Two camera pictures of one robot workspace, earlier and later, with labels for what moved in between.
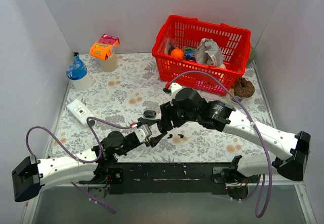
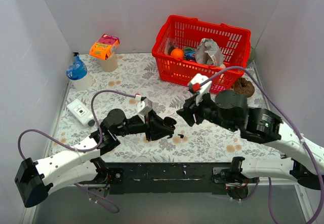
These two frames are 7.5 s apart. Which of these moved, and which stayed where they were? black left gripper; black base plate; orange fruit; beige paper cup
Moved: black left gripper
Stayed: beige paper cup; orange fruit; black base plate
